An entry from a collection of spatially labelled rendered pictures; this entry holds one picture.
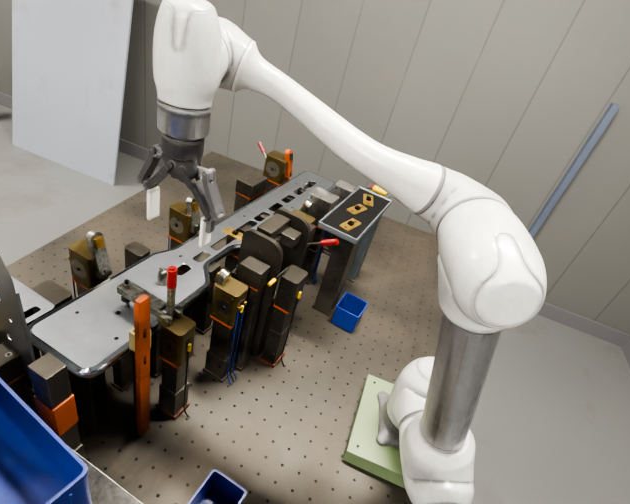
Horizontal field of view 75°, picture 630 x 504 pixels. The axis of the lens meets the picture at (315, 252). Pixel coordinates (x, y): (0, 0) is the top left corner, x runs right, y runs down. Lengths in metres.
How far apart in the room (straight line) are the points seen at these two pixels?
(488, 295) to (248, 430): 0.88
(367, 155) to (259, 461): 0.88
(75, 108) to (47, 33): 0.53
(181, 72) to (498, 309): 0.59
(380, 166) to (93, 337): 0.76
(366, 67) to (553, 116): 1.23
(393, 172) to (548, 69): 2.35
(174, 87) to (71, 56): 3.08
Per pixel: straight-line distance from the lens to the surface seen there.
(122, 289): 1.11
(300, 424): 1.34
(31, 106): 4.11
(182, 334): 1.03
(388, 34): 3.01
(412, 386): 1.16
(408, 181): 0.75
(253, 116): 3.40
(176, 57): 0.71
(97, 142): 3.71
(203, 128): 0.76
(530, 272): 0.63
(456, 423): 0.94
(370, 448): 1.30
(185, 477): 1.23
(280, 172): 1.93
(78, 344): 1.10
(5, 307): 0.92
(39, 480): 0.90
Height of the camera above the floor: 1.82
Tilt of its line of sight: 35 degrees down
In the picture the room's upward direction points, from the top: 16 degrees clockwise
